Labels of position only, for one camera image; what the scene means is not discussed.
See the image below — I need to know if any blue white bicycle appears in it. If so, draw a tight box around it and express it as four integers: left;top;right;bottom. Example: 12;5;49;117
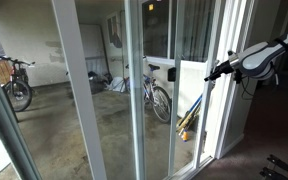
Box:
143;64;172;124

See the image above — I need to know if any white door frame post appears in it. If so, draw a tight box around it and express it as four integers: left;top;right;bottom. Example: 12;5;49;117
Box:
51;0;107;180

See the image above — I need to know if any white fixed window frame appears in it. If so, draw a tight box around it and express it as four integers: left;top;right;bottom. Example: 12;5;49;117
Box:
0;86;41;180

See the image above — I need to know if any black garbage bag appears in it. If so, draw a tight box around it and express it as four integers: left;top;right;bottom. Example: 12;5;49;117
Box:
88;71;112;94

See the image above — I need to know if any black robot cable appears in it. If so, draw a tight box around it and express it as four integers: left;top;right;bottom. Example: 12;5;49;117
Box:
238;63;282;101

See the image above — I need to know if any white sliding glass door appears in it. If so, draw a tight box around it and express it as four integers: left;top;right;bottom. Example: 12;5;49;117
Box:
124;0;226;180

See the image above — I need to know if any red bicycle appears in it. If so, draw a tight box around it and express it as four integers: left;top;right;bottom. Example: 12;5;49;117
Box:
0;56;34;112

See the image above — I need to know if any black wall box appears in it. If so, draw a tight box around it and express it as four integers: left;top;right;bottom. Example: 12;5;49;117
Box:
167;67;176;82

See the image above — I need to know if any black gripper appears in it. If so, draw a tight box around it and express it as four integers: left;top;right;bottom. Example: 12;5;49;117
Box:
204;61;234;82

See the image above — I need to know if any orange black clamp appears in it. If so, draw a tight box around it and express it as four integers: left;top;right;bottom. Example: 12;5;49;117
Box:
259;154;288;180

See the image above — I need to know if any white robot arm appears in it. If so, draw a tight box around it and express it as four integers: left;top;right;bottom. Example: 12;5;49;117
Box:
204;31;288;81

